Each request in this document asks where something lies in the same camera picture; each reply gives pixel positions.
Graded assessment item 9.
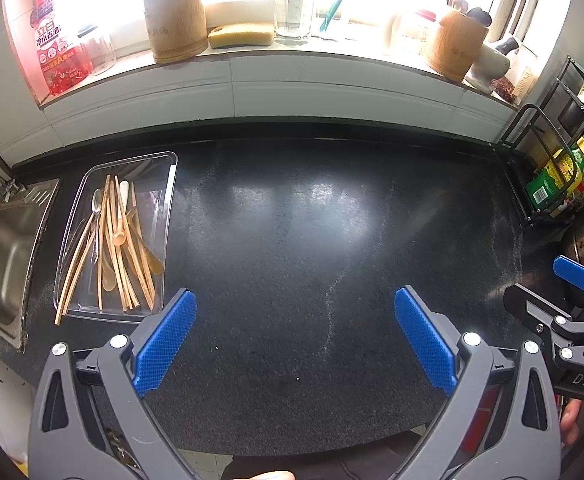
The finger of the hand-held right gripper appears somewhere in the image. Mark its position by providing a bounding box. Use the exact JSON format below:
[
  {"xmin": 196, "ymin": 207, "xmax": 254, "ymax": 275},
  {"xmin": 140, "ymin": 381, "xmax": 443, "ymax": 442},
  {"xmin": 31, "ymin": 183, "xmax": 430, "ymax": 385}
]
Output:
[
  {"xmin": 553, "ymin": 255, "xmax": 584, "ymax": 293},
  {"xmin": 503, "ymin": 284, "xmax": 584, "ymax": 367}
]

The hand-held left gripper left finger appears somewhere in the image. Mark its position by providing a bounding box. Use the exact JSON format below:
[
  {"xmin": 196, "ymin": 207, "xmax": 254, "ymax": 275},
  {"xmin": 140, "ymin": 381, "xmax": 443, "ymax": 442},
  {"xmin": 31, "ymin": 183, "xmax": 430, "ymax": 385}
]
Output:
[{"xmin": 28, "ymin": 287, "xmax": 198, "ymax": 480}]

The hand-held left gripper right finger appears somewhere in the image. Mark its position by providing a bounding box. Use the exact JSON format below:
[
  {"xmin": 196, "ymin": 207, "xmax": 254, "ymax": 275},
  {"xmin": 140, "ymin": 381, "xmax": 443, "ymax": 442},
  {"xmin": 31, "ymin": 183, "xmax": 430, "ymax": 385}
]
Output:
[{"xmin": 393, "ymin": 286, "xmax": 562, "ymax": 480}]

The gold spoon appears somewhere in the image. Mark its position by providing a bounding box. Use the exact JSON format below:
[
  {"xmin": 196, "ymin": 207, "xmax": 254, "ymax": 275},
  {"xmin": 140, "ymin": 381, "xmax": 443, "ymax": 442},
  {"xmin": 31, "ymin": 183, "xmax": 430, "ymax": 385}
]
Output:
[{"xmin": 127, "ymin": 207, "xmax": 164, "ymax": 276}]

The pile of wooden chopsticks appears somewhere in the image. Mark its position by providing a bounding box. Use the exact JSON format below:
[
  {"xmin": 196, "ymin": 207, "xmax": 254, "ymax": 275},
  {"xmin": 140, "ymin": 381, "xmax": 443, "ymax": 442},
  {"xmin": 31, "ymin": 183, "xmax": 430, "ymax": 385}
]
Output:
[{"xmin": 54, "ymin": 174, "xmax": 155, "ymax": 326}]

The clear plastic tray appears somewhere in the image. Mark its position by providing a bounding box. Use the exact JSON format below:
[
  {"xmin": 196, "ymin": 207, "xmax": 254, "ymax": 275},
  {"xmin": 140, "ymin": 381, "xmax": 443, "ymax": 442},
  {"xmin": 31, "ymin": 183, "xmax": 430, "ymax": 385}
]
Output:
[{"xmin": 53, "ymin": 151, "xmax": 179, "ymax": 323}]

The white-handled metal spoon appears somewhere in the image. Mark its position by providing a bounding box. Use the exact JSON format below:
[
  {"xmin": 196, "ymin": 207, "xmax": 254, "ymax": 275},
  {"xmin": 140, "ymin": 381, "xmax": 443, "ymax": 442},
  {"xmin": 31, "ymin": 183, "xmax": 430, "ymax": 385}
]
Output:
[{"xmin": 117, "ymin": 180, "xmax": 132, "ymax": 231}]

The silver metal spoon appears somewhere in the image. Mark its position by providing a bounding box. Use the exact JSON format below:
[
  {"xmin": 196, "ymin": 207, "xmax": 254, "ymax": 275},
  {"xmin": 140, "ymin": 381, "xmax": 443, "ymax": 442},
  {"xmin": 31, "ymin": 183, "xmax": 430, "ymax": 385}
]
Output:
[{"xmin": 74, "ymin": 188, "xmax": 105, "ymax": 281}]

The person's right hand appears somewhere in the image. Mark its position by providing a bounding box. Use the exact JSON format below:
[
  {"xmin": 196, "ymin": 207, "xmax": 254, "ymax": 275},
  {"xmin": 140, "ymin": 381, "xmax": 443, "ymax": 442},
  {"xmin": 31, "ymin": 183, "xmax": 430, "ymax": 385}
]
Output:
[{"xmin": 559, "ymin": 400, "xmax": 584, "ymax": 448}]

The green condiment box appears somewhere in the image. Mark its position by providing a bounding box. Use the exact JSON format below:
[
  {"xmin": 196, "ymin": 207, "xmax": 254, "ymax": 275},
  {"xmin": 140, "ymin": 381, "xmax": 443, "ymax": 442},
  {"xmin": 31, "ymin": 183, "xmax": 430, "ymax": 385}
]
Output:
[{"xmin": 526, "ymin": 136, "xmax": 584, "ymax": 207}]

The black metal rack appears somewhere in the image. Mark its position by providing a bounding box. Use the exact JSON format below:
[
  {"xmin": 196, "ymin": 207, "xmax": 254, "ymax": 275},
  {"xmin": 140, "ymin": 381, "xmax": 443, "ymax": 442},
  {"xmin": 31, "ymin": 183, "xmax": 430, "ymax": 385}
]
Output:
[{"xmin": 492, "ymin": 55, "xmax": 584, "ymax": 226}]

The stainless steel sink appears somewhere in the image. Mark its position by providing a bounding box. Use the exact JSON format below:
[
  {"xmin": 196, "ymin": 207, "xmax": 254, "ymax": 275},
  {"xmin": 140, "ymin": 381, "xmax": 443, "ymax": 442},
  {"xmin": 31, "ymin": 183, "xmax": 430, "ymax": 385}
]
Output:
[{"xmin": 0, "ymin": 178, "xmax": 62, "ymax": 351}]

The glass jar of chili flakes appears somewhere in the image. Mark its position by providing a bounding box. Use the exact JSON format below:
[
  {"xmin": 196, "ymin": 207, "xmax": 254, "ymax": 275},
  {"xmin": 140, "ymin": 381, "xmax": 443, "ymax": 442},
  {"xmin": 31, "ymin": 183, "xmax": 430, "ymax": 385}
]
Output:
[{"xmin": 492, "ymin": 42, "xmax": 540, "ymax": 106}]

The stone mortar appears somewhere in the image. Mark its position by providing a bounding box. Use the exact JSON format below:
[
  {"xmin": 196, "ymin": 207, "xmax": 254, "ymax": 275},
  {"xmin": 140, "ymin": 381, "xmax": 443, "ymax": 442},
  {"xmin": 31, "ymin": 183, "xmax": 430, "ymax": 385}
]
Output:
[{"xmin": 464, "ymin": 42, "xmax": 512, "ymax": 95}]

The dark stone pestle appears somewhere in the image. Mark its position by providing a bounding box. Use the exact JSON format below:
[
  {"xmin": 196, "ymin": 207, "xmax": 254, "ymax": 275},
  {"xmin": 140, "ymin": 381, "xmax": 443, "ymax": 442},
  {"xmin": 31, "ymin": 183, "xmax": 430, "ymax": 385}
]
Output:
[{"xmin": 492, "ymin": 34, "xmax": 520, "ymax": 56}]

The bamboo utensil holder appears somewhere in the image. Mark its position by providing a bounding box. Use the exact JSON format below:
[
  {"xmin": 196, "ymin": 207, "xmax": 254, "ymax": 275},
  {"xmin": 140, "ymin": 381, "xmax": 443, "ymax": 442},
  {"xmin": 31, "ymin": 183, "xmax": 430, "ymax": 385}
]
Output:
[{"xmin": 420, "ymin": 8, "xmax": 489, "ymax": 83}]

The small glass jar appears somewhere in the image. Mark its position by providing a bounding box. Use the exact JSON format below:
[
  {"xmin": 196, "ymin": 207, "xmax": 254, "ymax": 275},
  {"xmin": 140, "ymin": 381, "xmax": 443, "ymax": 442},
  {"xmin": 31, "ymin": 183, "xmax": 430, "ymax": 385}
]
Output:
[{"xmin": 78, "ymin": 22, "xmax": 118, "ymax": 77}]

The red-lidded glass jar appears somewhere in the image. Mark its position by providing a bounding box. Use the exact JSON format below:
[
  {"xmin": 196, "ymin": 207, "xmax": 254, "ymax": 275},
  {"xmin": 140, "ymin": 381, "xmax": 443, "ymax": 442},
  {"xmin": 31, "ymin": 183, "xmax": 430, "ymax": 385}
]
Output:
[{"xmin": 404, "ymin": 8, "xmax": 440, "ymax": 56}]

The pink dish soap bottle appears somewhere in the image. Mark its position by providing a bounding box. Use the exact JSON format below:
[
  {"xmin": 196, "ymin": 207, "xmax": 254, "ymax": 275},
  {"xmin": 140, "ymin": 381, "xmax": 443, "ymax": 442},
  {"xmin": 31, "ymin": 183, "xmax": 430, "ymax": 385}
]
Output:
[{"xmin": 27, "ymin": 0, "xmax": 89, "ymax": 97}]

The yellow sponge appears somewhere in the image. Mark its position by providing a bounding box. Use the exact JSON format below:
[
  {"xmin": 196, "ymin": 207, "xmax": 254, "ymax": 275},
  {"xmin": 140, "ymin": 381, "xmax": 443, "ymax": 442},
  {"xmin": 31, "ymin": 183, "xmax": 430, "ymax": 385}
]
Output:
[{"xmin": 208, "ymin": 22, "xmax": 276, "ymax": 50}]

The clear glass cup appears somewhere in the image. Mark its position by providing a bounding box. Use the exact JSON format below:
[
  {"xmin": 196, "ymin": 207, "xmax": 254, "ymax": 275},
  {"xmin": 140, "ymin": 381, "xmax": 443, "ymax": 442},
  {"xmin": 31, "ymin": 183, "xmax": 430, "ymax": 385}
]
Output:
[{"xmin": 314, "ymin": 0, "xmax": 355, "ymax": 42}]

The empty bamboo holder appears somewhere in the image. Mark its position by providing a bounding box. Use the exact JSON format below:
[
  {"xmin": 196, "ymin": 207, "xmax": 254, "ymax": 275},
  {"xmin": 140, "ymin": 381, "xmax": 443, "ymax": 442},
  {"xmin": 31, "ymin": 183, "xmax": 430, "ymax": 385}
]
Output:
[{"xmin": 143, "ymin": 0, "xmax": 209, "ymax": 65}]

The tall clear glass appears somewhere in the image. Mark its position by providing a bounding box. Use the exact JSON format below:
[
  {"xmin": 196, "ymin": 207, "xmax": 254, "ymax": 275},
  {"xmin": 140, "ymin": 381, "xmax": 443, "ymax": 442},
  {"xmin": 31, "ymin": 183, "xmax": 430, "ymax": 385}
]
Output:
[{"xmin": 273, "ymin": 0, "xmax": 315, "ymax": 41}]

